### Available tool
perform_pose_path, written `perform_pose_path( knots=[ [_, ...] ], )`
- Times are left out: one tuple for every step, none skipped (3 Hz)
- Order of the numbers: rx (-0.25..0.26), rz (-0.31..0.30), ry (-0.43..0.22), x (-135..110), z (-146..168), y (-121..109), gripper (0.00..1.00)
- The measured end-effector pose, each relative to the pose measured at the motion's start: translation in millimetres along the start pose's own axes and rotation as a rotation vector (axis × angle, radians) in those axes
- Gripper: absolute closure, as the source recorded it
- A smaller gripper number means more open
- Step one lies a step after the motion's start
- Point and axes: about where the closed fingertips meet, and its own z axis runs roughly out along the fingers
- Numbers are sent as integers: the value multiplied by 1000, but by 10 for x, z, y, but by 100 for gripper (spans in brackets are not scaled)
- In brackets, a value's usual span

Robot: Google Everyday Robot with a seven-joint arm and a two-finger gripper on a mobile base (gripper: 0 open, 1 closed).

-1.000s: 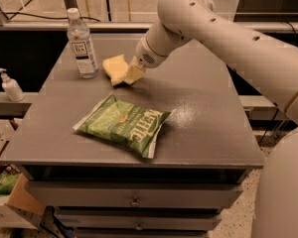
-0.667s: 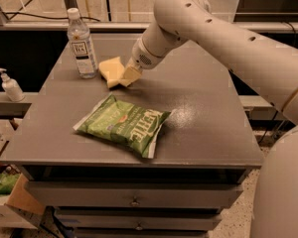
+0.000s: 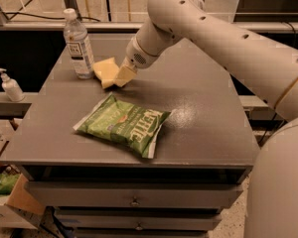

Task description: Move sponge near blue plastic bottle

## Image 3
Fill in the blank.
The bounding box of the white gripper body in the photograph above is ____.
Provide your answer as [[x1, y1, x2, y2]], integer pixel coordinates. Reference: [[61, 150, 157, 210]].
[[122, 36, 159, 70]]

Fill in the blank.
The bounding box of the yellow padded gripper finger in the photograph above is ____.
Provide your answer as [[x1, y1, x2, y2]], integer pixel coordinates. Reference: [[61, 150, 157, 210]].
[[114, 65, 137, 87]]

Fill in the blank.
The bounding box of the yellow sponge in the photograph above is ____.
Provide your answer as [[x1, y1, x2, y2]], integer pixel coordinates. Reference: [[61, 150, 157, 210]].
[[93, 58, 119, 89]]

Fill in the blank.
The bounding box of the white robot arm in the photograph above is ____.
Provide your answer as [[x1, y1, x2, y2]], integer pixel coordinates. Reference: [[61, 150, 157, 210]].
[[117, 0, 298, 238]]

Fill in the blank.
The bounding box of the clear plastic water bottle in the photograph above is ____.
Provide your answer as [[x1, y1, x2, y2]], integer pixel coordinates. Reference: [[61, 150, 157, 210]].
[[64, 8, 94, 79]]

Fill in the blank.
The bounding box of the white pump dispenser bottle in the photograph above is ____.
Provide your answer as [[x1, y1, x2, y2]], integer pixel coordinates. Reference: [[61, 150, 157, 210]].
[[0, 68, 25, 102]]

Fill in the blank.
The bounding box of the green chip bag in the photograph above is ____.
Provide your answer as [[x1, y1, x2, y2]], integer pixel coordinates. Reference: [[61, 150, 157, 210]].
[[74, 93, 171, 159]]

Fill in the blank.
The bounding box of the grey drawer cabinet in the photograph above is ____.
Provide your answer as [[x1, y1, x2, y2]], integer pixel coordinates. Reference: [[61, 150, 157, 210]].
[[1, 40, 258, 238]]

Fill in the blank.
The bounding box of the top grey drawer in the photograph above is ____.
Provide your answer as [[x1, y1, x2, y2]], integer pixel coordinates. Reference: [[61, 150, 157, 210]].
[[25, 181, 242, 209]]

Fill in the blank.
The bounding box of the grey drawer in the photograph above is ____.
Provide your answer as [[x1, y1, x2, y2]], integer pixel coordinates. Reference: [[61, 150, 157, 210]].
[[56, 210, 222, 231], [25, 181, 242, 209]]

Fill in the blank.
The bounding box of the middle grey drawer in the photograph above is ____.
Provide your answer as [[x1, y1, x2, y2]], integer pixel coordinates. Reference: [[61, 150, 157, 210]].
[[56, 210, 222, 231]]

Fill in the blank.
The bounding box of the cardboard box with items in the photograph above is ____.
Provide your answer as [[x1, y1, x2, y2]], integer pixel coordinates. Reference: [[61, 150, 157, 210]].
[[0, 120, 45, 229]]

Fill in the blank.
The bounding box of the metal railing frame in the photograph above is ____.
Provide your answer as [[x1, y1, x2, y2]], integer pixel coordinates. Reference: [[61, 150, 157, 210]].
[[0, 0, 298, 33]]

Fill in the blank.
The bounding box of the black cable on floor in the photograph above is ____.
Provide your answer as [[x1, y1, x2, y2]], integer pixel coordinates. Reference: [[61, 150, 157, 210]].
[[3, 11, 102, 23]]

